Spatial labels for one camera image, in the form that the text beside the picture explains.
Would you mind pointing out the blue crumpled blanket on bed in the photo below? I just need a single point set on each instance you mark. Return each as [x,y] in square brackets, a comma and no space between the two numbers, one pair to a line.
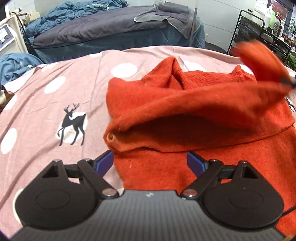
[68,11]

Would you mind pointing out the grey towel on bed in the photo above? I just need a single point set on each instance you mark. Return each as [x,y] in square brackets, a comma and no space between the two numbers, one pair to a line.
[180,17]

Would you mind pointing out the black round stool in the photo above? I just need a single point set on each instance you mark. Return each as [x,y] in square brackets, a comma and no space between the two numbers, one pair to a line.
[215,48]

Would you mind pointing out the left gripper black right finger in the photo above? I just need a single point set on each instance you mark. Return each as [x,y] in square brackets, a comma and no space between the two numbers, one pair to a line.
[216,180]

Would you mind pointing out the blue crumpled cloth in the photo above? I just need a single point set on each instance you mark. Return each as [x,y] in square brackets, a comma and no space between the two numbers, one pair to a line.
[14,65]

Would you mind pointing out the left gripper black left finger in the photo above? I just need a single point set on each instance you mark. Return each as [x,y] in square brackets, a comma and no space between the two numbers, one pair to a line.
[83,180]

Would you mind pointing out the red knit sweater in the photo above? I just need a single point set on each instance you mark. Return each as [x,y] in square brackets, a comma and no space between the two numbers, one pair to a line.
[232,116]

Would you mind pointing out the black wire shelf rack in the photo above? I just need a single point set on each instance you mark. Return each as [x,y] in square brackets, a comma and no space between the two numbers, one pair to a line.
[250,27]

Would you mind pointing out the dark treatment bed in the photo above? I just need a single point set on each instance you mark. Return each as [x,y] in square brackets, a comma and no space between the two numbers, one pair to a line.
[118,29]

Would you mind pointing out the white medical machine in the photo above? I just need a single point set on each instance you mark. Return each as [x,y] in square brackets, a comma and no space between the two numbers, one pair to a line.
[11,34]

